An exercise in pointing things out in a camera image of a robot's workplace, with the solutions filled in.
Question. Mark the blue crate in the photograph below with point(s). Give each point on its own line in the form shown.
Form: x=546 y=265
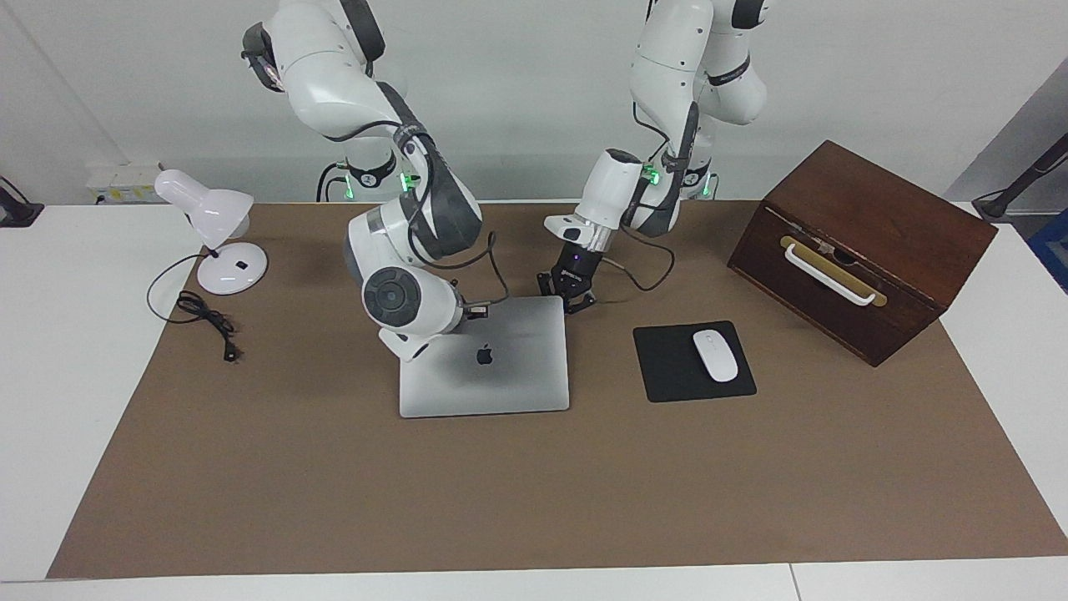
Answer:
x=1053 y=250

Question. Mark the white desk lamp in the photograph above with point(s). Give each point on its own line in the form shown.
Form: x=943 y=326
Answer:
x=209 y=209

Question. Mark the black mouse pad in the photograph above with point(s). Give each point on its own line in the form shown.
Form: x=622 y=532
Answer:
x=667 y=367

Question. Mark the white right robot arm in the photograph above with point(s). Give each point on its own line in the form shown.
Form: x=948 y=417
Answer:
x=400 y=292

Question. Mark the brown table mat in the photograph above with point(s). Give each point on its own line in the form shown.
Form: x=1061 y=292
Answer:
x=334 y=484

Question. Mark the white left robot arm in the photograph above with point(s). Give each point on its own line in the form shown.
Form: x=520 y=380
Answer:
x=659 y=83

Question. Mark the white power strip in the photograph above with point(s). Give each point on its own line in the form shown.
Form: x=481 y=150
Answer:
x=117 y=179

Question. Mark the white computer mouse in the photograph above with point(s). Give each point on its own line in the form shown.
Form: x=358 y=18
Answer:
x=715 y=356

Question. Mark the dark brown wooden box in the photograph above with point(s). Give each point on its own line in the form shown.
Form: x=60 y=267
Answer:
x=901 y=225

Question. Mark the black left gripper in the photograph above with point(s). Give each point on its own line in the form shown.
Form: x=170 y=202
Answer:
x=577 y=267

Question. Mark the black stand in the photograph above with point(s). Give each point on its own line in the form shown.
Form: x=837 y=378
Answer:
x=1022 y=179

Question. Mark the grey aluminium laptop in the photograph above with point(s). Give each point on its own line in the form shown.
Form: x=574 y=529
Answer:
x=517 y=376

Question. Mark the black clamp mount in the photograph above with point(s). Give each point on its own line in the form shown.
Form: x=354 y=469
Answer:
x=17 y=213

